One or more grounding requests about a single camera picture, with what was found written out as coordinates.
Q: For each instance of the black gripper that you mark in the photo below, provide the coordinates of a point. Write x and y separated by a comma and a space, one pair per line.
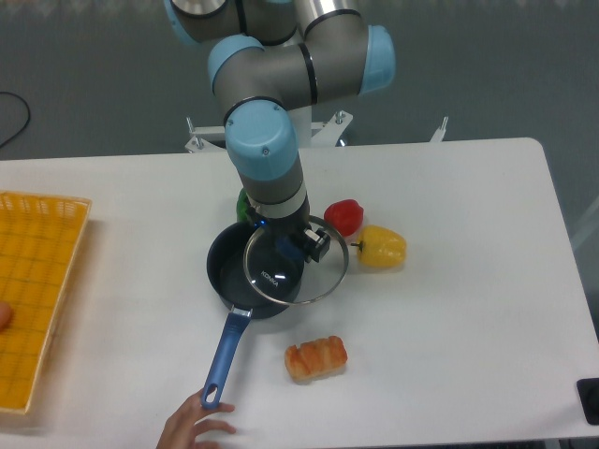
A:
296, 226

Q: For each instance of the glass pot lid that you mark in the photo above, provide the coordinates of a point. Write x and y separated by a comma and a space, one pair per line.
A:
277, 270

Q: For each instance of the dark blue saucepan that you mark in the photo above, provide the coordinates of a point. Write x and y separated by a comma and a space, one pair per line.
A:
225, 273

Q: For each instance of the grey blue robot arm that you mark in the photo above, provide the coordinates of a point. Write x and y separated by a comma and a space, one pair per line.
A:
269, 58

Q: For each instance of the person's hand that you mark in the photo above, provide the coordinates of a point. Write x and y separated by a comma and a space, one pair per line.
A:
191, 420

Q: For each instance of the red bell pepper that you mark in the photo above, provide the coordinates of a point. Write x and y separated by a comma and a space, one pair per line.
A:
346, 216

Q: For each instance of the yellow bell pepper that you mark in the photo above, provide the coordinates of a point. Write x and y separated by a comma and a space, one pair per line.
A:
380, 247

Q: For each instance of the green bell pepper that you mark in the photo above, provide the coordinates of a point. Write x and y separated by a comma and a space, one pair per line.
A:
243, 207

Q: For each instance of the bread loaf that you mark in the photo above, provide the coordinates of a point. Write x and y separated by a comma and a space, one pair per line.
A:
316, 358

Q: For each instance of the yellow plastic basket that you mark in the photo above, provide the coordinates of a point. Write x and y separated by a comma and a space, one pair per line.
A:
40, 237

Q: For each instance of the black device at table edge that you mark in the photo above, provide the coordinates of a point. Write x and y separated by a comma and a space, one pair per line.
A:
588, 391

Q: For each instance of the orange object in basket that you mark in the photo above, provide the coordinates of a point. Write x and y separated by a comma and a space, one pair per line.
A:
5, 314

